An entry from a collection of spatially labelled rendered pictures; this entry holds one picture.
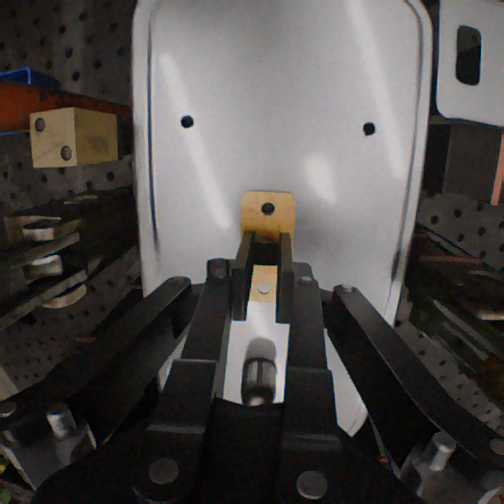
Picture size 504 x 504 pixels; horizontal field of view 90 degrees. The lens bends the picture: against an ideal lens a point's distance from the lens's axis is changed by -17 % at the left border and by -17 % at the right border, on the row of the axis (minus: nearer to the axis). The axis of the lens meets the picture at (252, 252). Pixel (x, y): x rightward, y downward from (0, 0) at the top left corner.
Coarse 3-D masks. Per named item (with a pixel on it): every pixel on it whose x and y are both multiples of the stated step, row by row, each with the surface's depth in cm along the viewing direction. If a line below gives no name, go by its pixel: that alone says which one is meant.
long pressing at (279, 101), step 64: (192, 0) 18; (256, 0) 17; (320, 0) 17; (384, 0) 17; (192, 64) 19; (256, 64) 19; (320, 64) 19; (384, 64) 18; (192, 128) 21; (256, 128) 20; (320, 128) 20; (384, 128) 20; (192, 192) 22; (320, 192) 22; (384, 192) 21; (192, 256) 24; (320, 256) 23; (384, 256) 23; (256, 320) 25
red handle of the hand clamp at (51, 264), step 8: (48, 256) 17; (56, 256) 18; (32, 264) 17; (40, 264) 17; (48, 264) 17; (56, 264) 18; (64, 264) 18; (24, 272) 17; (32, 272) 17; (40, 272) 17; (48, 272) 17; (56, 272) 18
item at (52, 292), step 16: (64, 240) 18; (0, 256) 14; (16, 256) 14; (32, 256) 15; (0, 272) 13; (16, 272) 15; (64, 272) 19; (80, 272) 20; (0, 288) 14; (16, 288) 15; (32, 288) 17; (48, 288) 17; (64, 288) 18; (0, 304) 14; (16, 304) 15; (32, 304) 15; (0, 320) 13; (16, 320) 14
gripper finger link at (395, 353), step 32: (352, 288) 13; (352, 320) 11; (384, 320) 11; (352, 352) 11; (384, 352) 9; (384, 384) 8; (416, 384) 7; (384, 416) 8; (416, 416) 7; (448, 416) 6; (480, 448) 5; (480, 480) 5
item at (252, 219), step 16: (256, 192) 21; (272, 192) 20; (256, 208) 21; (288, 208) 21; (240, 224) 21; (256, 224) 21; (272, 224) 21; (288, 224) 21; (240, 240) 22; (256, 240) 21; (272, 240) 21; (256, 256) 21; (272, 256) 21; (256, 272) 22; (272, 272) 22; (256, 288) 23; (272, 288) 23
